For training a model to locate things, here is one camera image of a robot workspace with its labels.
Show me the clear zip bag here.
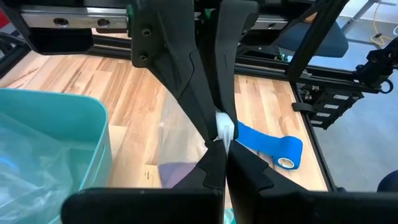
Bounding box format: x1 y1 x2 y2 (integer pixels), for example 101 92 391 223
157 90 237 190

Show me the white stand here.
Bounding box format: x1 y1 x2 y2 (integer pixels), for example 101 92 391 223
341 0 397 34

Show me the yellow cable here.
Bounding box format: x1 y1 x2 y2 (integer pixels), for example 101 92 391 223
369 2 396 47

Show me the brown paper bag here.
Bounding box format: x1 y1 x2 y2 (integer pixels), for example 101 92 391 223
303 11 318 24

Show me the blue bandage roll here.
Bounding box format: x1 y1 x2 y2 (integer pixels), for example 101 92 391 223
235 120 304 171

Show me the purple elastic bandage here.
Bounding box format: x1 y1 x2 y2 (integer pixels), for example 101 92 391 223
157 161 203 190

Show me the dark office chair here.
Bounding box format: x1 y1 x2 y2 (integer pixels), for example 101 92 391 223
275 20 349 59

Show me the clear plastic bin liner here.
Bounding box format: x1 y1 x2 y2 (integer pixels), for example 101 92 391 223
0 111 97 224

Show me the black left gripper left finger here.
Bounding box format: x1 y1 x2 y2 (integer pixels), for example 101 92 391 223
61 139 227 224

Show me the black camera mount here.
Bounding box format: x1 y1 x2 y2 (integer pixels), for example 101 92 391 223
354 37 398 95

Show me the teal plastic bin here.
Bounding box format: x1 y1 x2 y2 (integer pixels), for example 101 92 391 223
0 88 113 224

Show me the black labelled electronics box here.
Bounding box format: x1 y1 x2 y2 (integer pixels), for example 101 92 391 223
292 83 364 131

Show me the red box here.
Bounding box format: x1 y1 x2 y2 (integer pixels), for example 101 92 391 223
0 8 11 29

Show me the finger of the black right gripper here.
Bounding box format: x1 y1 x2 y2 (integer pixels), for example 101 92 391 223
198 0 261 139
129 0 219 141

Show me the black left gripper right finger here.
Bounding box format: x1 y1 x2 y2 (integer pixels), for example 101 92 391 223
226 141 398 224

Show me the black table frame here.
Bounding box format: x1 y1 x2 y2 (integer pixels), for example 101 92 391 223
0 0 386 192

